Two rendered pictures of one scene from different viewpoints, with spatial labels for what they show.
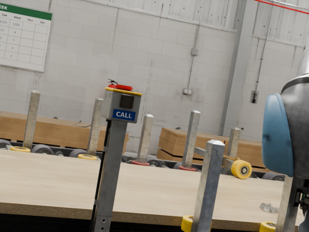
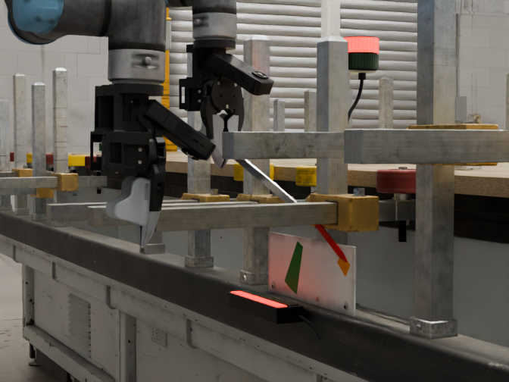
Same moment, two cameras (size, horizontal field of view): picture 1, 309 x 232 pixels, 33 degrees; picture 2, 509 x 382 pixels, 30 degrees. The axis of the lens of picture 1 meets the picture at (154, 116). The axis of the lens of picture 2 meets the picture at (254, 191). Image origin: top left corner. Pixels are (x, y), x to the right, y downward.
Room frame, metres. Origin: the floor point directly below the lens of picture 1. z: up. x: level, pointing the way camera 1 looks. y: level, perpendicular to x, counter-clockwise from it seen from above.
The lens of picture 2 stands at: (1.21, -2.05, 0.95)
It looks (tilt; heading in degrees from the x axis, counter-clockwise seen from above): 3 degrees down; 84
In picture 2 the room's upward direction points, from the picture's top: straight up
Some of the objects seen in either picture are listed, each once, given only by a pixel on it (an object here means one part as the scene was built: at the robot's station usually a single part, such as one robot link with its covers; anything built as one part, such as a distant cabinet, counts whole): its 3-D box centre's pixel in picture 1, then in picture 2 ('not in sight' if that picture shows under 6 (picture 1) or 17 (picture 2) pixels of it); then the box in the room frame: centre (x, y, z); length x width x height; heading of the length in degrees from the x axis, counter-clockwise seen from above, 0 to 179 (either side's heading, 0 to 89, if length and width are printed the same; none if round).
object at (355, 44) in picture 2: not in sight; (359, 46); (1.52, -0.61, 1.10); 0.06 x 0.06 x 0.02
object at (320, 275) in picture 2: not in sight; (307, 270); (1.45, -0.61, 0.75); 0.26 x 0.01 x 0.10; 111
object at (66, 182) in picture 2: not in sight; (63, 181); (0.95, 0.75, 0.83); 0.13 x 0.06 x 0.05; 111
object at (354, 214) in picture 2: not in sight; (341, 211); (1.49, -0.65, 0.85); 0.13 x 0.06 x 0.05; 111
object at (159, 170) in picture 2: not in sight; (152, 177); (1.21, -0.80, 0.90); 0.05 x 0.02 x 0.09; 111
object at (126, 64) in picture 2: not in sight; (137, 69); (1.19, -0.79, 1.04); 0.08 x 0.08 x 0.05
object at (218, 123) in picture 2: not in sight; (206, 140); (1.30, -0.45, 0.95); 0.06 x 0.03 x 0.09; 131
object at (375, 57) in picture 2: not in sight; (358, 62); (1.52, -0.61, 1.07); 0.06 x 0.06 x 0.02
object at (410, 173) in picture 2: not in sight; (402, 204); (1.59, -0.63, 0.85); 0.08 x 0.08 x 0.11
